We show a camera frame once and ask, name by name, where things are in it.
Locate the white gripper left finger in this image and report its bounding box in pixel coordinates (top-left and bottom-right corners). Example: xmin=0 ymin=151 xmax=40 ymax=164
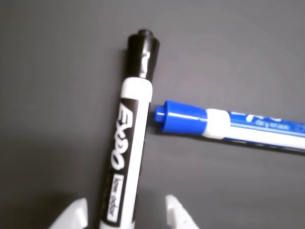
xmin=51 ymin=198 xmax=88 ymax=229

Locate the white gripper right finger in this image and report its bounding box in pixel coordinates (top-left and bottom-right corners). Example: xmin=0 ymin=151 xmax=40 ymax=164
xmin=165 ymin=194 xmax=199 ymax=229

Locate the black Expo marker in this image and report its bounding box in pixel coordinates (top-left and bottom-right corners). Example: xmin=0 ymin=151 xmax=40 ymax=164
xmin=97 ymin=29 xmax=161 ymax=229

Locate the blue Expo marker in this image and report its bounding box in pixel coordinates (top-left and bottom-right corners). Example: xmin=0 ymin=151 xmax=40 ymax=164
xmin=154 ymin=100 xmax=305 ymax=156

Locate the dark grey mat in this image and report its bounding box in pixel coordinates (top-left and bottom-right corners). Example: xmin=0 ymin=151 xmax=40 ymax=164
xmin=0 ymin=0 xmax=305 ymax=229

